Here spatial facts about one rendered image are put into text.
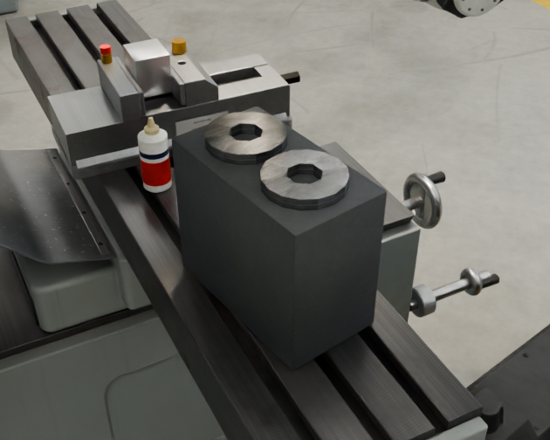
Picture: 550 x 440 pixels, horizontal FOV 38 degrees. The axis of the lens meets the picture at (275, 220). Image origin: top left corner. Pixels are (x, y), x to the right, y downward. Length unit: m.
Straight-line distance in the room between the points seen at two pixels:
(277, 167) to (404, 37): 3.01
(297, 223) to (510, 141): 2.36
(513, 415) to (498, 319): 1.06
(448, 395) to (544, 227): 1.85
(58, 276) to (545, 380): 0.77
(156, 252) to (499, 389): 0.60
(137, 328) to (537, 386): 0.63
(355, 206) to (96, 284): 0.52
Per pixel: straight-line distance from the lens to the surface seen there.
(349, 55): 3.60
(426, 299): 1.56
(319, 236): 0.77
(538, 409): 1.33
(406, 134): 3.05
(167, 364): 1.36
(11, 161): 1.35
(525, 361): 1.39
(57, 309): 1.20
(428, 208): 1.63
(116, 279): 1.20
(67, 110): 1.22
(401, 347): 0.91
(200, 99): 1.19
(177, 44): 1.25
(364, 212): 0.80
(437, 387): 0.88
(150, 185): 1.13
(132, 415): 1.41
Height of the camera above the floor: 1.57
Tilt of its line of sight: 38 degrees down
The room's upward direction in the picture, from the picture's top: straight up
